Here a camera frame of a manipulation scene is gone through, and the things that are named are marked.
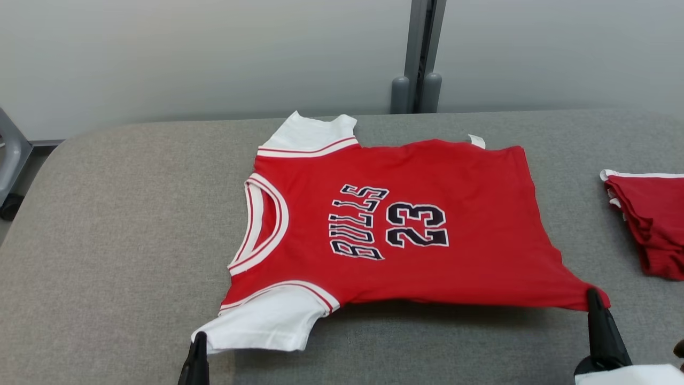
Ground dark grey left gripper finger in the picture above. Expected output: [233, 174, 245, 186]
[196, 331, 211, 385]
[178, 334, 200, 385]

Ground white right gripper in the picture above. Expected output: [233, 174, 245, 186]
[574, 287, 684, 385]

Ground red Bulls 23 shorts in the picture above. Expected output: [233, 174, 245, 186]
[599, 168, 684, 282]

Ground red Bulls 23 jersey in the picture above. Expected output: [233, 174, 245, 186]
[191, 110, 611, 355]

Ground grey cylindrical partition foot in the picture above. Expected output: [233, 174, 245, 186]
[391, 75, 411, 114]
[422, 72, 443, 113]

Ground grey metal partition post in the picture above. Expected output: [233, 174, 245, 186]
[403, 0, 447, 114]

